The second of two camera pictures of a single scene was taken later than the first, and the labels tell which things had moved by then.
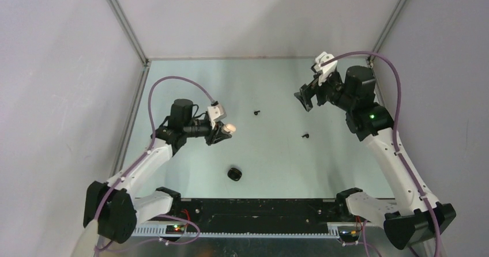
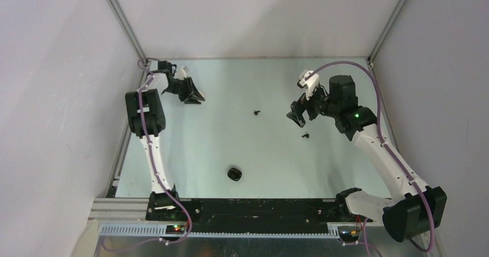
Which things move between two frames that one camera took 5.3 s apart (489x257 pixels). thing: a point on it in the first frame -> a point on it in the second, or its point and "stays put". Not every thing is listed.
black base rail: [263, 215] stays put
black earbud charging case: [234, 174] stays put
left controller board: [175, 229] stays put
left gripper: [217, 135] -> [195, 96]
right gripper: [307, 91] -> [297, 108]
